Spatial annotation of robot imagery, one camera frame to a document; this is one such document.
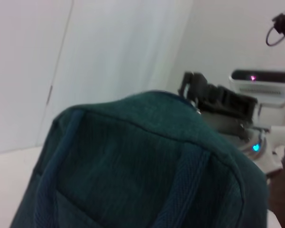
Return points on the dark teal fabric lunch bag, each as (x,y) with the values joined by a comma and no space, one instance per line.
(132,166)

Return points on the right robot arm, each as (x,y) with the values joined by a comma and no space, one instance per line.
(282,134)

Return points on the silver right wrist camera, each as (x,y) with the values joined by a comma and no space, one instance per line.
(258,90)

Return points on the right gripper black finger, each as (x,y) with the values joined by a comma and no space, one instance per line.
(200,83)
(185,83)

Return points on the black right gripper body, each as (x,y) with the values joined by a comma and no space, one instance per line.
(230,107)

